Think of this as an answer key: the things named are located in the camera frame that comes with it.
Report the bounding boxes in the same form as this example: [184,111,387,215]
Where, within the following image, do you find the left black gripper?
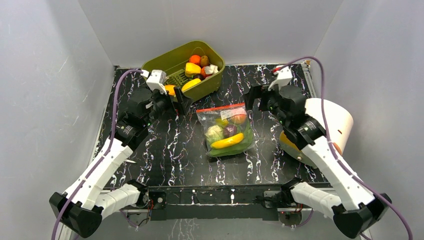
[144,87,193,127]

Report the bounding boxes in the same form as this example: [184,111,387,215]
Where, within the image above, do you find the small orange fruit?
[229,114,248,125]

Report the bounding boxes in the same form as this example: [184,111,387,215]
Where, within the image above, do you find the yellow green starfruit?
[215,118,230,128]

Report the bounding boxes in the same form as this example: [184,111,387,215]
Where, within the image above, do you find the dark purple fruit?
[223,124,238,139]

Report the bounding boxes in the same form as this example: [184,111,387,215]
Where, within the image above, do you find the clear zip top bag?
[196,103,255,158]

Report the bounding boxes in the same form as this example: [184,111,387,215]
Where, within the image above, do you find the green leafy vegetable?
[206,121,254,158]

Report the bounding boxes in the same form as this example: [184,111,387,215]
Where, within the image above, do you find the yellow banana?
[210,133,245,149]

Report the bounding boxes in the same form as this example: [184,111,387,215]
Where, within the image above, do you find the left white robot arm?
[49,87,193,240]

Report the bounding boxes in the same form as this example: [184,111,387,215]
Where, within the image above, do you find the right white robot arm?
[243,84,391,239]

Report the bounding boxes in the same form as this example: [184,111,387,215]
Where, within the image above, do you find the wrinkled orange red fruit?
[200,66,207,79]

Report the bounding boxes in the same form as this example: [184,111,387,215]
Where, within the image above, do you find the yellow bell pepper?
[184,62,202,78]

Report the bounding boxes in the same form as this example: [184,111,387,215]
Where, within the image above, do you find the olive green plastic bin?
[142,40,226,102]

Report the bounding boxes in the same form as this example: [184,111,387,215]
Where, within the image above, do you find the round orange fruit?
[188,54,201,66]

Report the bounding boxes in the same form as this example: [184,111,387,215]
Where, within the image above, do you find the brown kiwi fruit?
[199,55,210,68]

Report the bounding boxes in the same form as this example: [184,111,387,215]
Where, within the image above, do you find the white orange cylinder drum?
[279,98,354,169]

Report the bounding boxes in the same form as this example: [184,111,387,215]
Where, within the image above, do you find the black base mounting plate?
[148,184,299,221]

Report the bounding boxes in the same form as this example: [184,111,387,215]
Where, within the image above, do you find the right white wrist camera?
[268,65,294,91]

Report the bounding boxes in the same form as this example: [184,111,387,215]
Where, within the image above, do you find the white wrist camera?
[146,69,167,94]
[268,65,294,91]

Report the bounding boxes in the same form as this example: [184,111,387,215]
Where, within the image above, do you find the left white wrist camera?
[146,69,167,94]

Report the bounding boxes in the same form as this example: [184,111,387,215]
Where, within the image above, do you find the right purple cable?
[271,55,414,240]

